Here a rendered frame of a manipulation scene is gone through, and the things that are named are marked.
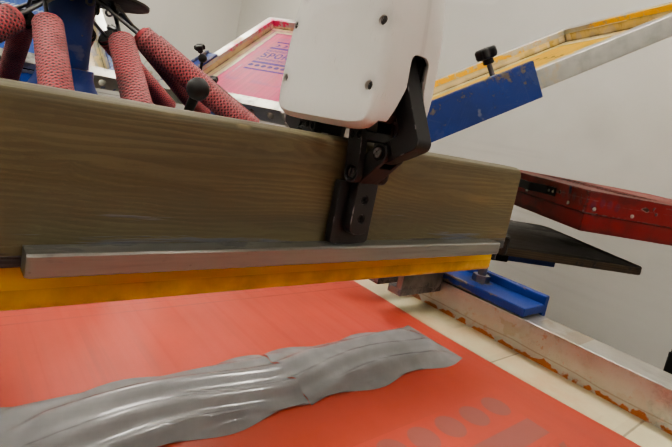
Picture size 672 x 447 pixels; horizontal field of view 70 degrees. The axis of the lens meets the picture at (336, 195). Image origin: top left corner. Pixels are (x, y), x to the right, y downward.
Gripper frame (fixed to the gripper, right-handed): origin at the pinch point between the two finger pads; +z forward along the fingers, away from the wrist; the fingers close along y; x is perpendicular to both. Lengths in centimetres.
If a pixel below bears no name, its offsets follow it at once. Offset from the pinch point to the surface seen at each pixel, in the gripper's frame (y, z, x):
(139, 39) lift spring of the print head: -79, -14, 10
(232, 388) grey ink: -1.7, 13.4, -4.2
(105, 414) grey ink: -2.2, 13.6, -12.0
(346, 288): -15.8, 13.7, 18.2
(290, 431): 3.0, 14.0, -2.5
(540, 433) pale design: 10.9, 13.9, 14.5
